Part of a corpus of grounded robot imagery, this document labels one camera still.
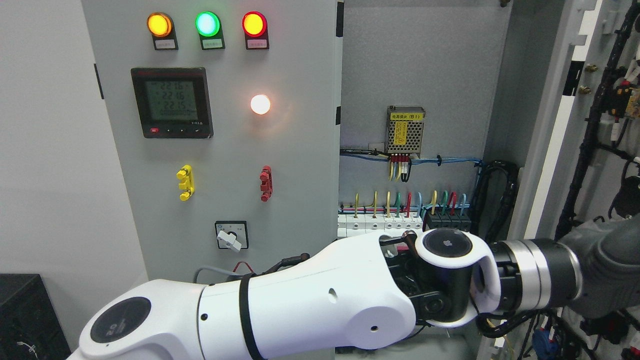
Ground grey black robot hand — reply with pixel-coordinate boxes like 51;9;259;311
560;216;640;319

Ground grey cabinet door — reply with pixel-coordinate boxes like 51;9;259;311
475;0;640;360
81;0;342;281

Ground black surge protector block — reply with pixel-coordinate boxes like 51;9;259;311
422;212;473;232

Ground metal mesh power supply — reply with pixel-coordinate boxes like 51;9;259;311
386;105;426;157

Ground white DIN socket breaker row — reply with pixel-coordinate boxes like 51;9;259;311
337;213;423;239

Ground red terminal connector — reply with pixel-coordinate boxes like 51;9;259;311
259;165;274;202

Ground white glowing indicator light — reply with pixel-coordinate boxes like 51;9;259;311
249;94;272;116

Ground red indicator light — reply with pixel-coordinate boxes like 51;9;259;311
241;11;270;50

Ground yellow terminal connector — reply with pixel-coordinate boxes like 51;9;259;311
176;164;195;202

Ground black digital power meter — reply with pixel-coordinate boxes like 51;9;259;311
130;67;214;139

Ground green indicator light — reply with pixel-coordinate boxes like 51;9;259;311
195;11;226;51

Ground amber indicator light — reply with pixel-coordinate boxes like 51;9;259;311
146;12;179;51

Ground black box at left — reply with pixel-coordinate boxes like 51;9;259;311
0;273;71;360

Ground right black cable conduit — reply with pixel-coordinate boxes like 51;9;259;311
470;160;520;243

